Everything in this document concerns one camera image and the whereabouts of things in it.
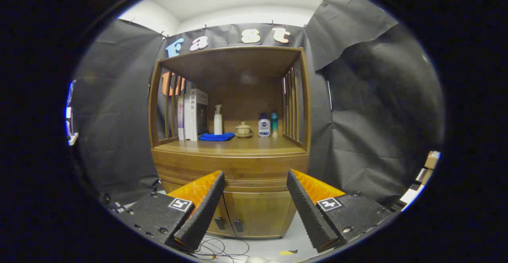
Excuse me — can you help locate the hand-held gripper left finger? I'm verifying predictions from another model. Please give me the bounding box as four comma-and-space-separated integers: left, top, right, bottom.
115, 171, 226, 253

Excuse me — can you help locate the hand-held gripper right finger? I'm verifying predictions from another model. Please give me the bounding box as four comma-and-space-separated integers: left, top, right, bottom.
287, 169, 393, 253

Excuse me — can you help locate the wooden drawer with black knob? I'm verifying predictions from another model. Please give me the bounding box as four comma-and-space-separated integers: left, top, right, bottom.
152, 151, 309, 194

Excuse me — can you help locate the wooden cabinet door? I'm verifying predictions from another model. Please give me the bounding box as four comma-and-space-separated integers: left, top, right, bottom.
206, 194, 235, 238
223, 192, 297, 239

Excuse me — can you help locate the wooden countertop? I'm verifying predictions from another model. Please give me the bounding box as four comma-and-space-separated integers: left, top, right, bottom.
154, 135, 306, 156

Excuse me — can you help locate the wooden cabinet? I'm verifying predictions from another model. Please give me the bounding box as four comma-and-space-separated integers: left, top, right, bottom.
148, 46, 312, 239

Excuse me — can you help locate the blue folded cloth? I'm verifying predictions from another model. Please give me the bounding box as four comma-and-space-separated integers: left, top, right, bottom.
199, 132, 235, 142

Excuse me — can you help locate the white pump bottle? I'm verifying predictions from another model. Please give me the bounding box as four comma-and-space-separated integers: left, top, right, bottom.
214, 104, 223, 135

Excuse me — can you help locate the white lotion bottle blue cap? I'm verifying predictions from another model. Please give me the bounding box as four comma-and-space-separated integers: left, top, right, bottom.
258, 113, 271, 137

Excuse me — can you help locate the beige lidded tea cup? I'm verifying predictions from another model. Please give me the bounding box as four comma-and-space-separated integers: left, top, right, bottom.
235, 121, 253, 138

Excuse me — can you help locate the thin white book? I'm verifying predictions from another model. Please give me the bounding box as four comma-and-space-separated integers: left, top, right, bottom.
184, 92, 192, 140

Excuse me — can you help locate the thin purple book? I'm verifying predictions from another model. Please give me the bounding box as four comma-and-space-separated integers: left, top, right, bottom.
177, 94, 185, 140

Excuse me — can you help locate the large white book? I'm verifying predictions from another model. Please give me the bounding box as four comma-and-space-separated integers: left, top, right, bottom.
190, 88, 208, 141

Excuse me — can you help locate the cardboard box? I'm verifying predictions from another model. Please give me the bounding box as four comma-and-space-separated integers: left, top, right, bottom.
424, 151, 441, 170

